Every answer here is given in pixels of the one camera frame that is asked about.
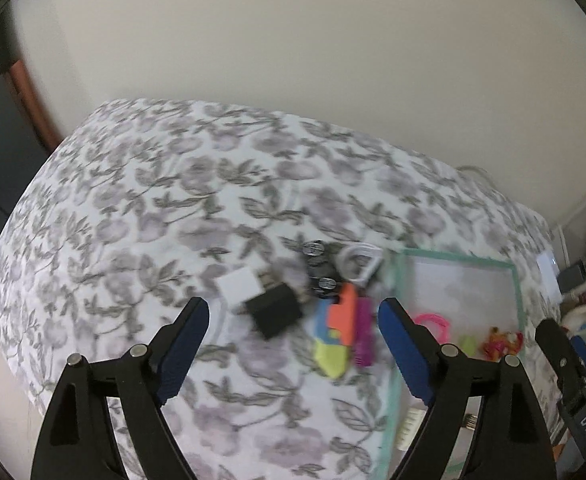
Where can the blue plastic toy piece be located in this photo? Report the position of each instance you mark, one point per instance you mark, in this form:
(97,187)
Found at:
(323,322)

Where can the teal-rimmed white tray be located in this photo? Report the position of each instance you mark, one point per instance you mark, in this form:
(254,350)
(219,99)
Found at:
(463,290)

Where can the pink wristband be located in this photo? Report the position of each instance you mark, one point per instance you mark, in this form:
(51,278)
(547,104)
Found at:
(429,316)

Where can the black rectangular adapter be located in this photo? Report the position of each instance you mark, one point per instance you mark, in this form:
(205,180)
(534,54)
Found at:
(275,312)

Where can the brown door frame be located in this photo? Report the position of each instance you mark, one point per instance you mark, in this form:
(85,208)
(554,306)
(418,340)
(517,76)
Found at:
(28,100)

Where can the cream plastic clip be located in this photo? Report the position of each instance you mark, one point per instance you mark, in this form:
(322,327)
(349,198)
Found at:
(410,427)

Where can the white smartwatch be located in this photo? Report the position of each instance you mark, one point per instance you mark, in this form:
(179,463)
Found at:
(345,260)

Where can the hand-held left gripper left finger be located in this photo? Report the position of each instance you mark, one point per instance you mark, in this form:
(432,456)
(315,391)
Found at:
(185,340)

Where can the white power bank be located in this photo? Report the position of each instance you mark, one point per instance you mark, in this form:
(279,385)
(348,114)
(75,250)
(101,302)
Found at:
(548,275)

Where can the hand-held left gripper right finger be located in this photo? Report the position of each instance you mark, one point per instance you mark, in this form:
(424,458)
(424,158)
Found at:
(405,355)

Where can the white charger cube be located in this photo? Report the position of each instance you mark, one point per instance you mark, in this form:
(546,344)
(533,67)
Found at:
(240,287)

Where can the black power bank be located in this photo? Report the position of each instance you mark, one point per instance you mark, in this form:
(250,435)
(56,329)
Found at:
(572,277)

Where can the black toy car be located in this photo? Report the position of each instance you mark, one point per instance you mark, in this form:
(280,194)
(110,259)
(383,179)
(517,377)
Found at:
(318,267)

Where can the grey floral blanket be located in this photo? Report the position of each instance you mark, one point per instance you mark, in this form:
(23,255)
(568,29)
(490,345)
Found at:
(123,210)

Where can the orange plastic toy piece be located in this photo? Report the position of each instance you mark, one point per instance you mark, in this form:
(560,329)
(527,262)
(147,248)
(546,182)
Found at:
(345,317)

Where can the small orange doll figure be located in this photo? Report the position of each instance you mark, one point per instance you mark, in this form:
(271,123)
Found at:
(500,345)

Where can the purple comb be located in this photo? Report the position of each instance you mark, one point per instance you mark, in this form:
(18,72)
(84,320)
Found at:
(365,335)

